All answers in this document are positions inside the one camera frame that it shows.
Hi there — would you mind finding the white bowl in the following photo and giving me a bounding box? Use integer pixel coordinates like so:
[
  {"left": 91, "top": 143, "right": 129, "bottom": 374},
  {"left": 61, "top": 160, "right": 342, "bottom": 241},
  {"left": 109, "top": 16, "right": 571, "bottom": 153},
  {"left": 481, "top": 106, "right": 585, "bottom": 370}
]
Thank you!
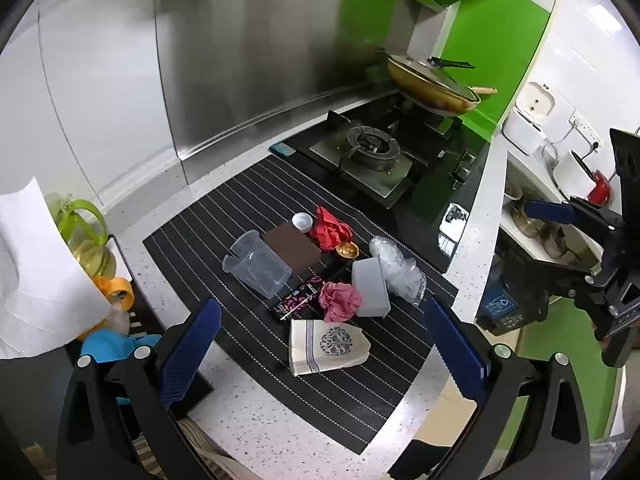
[{"left": 502, "top": 185, "right": 526, "bottom": 211}]

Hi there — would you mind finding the white countertop appliance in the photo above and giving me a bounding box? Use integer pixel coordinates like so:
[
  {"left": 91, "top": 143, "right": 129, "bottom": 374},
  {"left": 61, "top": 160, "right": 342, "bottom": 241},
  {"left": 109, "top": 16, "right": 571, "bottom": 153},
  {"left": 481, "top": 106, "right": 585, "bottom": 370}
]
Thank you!
[{"left": 502, "top": 81, "right": 576, "bottom": 153}]

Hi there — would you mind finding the black gas stove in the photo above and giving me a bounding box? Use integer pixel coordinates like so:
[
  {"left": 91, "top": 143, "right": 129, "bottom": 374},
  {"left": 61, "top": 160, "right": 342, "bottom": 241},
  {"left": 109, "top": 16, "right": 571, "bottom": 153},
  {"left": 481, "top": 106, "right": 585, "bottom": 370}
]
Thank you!
[{"left": 287, "top": 90, "right": 493, "bottom": 273}]

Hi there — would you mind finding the blue container with label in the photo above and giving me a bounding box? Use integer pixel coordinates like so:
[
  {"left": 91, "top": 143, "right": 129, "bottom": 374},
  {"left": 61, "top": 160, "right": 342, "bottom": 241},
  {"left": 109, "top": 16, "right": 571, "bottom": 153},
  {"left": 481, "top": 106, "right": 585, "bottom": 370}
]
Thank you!
[{"left": 475, "top": 252, "right": 550, "bottom": 337}]

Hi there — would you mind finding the glass pan lid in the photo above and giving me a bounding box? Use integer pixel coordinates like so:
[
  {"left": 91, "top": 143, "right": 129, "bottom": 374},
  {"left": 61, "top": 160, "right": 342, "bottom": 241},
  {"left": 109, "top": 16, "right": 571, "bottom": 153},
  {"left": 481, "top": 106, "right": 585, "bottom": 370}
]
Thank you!
[{"left": 387, "top": 54, "right": 481, "bottom": 103}]

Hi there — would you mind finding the crumpled clear plastic wrap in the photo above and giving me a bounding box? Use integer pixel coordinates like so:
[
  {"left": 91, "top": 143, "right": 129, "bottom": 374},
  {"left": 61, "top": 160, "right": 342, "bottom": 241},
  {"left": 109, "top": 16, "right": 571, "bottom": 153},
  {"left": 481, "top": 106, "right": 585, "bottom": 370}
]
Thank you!
[{"left": 369, "top": 235, "right": 427, "bottom": 306}]

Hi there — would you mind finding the clear plastic measuring cup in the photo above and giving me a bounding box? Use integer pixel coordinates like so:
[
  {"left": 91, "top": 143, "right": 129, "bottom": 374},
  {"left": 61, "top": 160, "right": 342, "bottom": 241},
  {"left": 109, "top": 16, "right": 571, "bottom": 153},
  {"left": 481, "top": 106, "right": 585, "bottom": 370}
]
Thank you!
[{"left": 222, "top": 230, "right": 293, "bottom": 300}]

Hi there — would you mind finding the white power cable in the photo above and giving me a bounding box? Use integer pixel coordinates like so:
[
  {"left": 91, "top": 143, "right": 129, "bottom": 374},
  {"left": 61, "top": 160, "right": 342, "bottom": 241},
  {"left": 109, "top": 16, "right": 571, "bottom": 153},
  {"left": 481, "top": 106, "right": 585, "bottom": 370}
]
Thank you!
[{"left": 537, "top": 125, "right": 576, "bottom": 168}]

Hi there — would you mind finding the white patterned paper pouch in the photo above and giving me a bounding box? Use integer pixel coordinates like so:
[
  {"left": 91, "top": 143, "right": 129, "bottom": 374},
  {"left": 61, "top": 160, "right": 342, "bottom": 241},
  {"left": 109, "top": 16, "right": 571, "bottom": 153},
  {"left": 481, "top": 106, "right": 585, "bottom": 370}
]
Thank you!
[{"left": 289, "top": 317, "right": 371, "bottom": 377}]

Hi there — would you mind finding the stainless steel backsplash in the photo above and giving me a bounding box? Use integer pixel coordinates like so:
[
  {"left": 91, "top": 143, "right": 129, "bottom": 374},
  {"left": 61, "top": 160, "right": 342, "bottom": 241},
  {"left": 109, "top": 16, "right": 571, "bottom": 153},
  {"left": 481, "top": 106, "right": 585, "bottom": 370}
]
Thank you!
[{"left": 155, "top": 0, "right": 416, "bottom": 161}]

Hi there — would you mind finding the brown sponge block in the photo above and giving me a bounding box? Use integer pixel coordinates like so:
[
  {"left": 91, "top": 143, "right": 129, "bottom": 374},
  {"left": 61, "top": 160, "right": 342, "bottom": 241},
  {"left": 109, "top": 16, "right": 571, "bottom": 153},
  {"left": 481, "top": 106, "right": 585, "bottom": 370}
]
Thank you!
[{"left": 263, "top": 222, "right": 322, "bottom": 277}]

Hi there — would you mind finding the white wall socket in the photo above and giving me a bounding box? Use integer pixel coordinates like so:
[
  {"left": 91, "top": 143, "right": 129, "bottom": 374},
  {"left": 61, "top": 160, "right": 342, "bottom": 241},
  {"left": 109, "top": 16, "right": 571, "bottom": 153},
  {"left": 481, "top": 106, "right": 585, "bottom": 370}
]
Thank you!
[{"left": 570, "top": 114, "right": 603, "bottom": 147}]

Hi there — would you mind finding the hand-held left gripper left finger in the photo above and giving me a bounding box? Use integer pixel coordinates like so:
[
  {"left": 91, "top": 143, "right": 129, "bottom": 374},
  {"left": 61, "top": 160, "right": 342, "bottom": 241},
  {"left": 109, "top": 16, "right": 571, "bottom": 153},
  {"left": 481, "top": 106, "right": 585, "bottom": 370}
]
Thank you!
[{"left": 56, "top": 299, "right": 236, "bottom": 480}]

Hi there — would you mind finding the white plastic box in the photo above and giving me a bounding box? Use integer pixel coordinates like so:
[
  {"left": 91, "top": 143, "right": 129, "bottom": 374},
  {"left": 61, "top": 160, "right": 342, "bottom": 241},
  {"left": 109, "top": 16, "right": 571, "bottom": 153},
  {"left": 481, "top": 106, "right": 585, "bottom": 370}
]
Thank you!
[{"left": 351, "top": 256, "right": 392, "bottom": 318}]

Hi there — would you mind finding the black floral print can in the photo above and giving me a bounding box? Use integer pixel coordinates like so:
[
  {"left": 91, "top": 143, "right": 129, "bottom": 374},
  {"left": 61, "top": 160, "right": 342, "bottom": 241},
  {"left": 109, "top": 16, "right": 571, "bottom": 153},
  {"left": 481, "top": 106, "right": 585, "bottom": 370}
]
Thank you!
[{"left": 270, "top": 275, "right": 328, "bottom": 323}]

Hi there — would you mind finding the white paper towel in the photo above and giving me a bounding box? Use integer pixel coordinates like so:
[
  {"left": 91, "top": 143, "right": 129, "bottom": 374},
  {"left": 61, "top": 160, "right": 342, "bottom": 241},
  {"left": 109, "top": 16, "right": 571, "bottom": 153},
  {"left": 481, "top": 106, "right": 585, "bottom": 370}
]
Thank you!
[{"left": 0, "top": 176, "right": 112, "bottom": 359}]

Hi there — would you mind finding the orange lidded cup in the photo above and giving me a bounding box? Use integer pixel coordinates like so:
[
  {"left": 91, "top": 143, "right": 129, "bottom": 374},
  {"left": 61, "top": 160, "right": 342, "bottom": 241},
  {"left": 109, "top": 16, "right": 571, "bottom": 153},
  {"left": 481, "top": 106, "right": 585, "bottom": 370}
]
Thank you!
[{"left": 92, "top": 276, "right": 135, "bottom": 336}]

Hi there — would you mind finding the red crumpled cloth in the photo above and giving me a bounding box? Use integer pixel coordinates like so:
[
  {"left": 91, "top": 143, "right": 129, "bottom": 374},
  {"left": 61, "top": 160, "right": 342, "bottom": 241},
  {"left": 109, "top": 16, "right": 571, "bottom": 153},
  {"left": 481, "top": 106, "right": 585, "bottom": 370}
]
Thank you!
[{"left": 309, "top": 206, "right": 353, "bottom": 252}]

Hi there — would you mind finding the white electric kettle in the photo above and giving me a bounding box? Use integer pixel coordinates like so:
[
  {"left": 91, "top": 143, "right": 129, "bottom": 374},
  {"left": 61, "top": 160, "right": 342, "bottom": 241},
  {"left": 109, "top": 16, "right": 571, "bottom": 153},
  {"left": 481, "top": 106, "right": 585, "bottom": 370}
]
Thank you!
[{"left": 552, "top": 149, "right": 596, "bottom": 201}]

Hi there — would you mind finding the red glossy container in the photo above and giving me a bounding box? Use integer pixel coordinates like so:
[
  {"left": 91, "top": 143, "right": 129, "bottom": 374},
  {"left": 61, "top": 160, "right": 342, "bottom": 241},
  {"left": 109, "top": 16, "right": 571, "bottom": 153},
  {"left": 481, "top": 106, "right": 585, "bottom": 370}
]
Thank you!
[{"left": 586, "top": 170, "right": 613, "bottom": 206}]

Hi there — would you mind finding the green lidded jug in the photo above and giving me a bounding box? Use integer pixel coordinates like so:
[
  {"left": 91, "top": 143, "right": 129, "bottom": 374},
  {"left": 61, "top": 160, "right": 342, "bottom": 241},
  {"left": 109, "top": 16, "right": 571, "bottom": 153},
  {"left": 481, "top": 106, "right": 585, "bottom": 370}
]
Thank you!
[{"left": 47, "top": 192, "right": 117, "bottom": 281}]

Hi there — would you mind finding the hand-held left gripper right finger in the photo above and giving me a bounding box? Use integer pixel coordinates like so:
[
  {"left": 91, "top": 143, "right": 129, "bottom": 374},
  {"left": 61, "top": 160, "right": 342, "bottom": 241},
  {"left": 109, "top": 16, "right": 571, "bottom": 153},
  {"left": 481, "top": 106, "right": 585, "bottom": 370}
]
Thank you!
[{"left": 387, "top": 296, "right": 592, "bottom": 480}]

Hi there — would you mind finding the black striped mat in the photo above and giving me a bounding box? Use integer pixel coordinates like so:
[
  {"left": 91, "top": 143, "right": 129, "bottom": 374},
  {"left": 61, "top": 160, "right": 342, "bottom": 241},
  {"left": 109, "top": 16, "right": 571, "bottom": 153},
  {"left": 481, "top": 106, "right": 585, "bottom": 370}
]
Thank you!
[{"left": 142, "top": 152, "right": 458, "bottom": 456}]

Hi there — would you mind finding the pink cloth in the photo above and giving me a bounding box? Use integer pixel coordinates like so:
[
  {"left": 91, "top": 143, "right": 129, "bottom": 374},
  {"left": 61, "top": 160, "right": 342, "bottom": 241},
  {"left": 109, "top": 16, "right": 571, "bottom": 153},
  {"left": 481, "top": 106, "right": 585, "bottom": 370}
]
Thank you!
[{"left": 319, "top": 281, "right": 363, "bottom": 323}]

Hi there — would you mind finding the golden wok pan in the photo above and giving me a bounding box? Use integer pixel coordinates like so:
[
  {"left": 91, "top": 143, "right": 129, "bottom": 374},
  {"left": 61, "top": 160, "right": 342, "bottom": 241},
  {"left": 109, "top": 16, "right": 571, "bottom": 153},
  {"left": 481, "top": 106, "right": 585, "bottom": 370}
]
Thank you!
[{"left": 385, "top": 50, "right": 498, "bottom": 117}]

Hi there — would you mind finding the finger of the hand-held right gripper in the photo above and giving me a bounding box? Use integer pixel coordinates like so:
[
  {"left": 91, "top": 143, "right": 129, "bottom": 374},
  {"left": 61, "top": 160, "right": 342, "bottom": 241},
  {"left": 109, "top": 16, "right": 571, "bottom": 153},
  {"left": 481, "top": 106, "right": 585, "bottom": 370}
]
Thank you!
[
  {"left": 502, "top": 240, "right": 598, "bottom": 306},
  {"left": 524, "top": 195, "right": 626, "bottom": 233}
]

